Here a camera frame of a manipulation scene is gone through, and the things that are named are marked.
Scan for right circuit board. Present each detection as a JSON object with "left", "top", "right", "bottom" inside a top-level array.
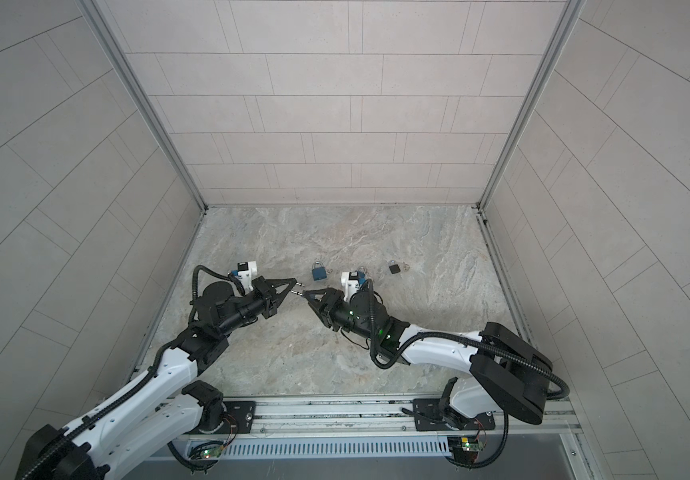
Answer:
[{"left": 447, "top": 436, "right": 486, "bottom": 464}]

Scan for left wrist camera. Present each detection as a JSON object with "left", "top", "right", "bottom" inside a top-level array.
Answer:
[{"left": 228, "top": 261, "right": 258, "bottom": 296}]

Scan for aluminium mounting rail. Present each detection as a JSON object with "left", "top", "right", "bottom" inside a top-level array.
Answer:
[{"left": 83, "top": 392, "right": 583, "bottom": 442}]

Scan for white vent grille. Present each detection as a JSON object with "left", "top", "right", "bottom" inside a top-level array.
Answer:
[{"left": 218, "top": 436, "right": 451, "bottom": 460}]

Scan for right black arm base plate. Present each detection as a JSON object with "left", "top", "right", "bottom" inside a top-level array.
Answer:
[{"left": 402, "top": 398, "right": 496, "bottom": 432}]

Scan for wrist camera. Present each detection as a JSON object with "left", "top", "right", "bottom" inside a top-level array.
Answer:
[
  {"left": 228, "top": 261, "right": 258, "bottom": 296},
  {"left": 341, "top": 270, "right": 366, "bottom": 302}
]

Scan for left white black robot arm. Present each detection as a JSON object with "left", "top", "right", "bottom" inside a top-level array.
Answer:
[{"left": 16, "top": 265, "right": 298, "bottom": 479}]

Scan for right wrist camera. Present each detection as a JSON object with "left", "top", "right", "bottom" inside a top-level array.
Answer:
[{"left": 341, "top": 270, "right": 366, "bottom": 302}]

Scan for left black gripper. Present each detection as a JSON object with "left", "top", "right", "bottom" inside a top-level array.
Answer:
[{"left": 215, "top": 280, "right": 296, "bottom": 339}]

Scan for left green circuit board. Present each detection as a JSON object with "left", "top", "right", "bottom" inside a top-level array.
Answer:
[{"left": 188, "top": 441, "right": 226, "bottom": 461}]

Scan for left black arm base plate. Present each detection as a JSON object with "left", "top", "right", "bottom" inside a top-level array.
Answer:
[{"left": 194, "top": 401, "right": 256, "bottom": 435}]

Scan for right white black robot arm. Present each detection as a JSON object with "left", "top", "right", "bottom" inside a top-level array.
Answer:
[{"left": 300, "top": 281, "right": 570, "bottom": 430}]

